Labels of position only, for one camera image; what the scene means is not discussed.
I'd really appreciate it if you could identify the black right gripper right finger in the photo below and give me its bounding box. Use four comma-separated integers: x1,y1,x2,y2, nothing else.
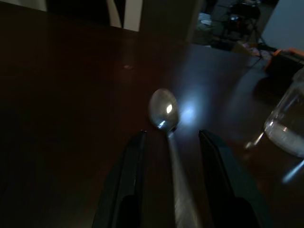
198,129,274,228

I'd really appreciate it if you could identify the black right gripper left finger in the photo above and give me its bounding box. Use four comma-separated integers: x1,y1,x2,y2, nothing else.
91,129,148,228

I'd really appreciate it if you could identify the silver metal spoon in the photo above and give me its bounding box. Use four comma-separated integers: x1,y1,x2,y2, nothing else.
148,88,206,228

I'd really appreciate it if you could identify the clear drinking glass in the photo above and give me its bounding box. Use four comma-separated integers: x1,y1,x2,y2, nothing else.
263,67,304,159

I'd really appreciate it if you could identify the black tripod stand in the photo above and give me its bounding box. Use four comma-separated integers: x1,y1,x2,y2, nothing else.
222,0,270,49

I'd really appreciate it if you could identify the white cabinet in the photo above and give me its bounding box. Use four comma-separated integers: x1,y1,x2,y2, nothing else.
262,0,304,52

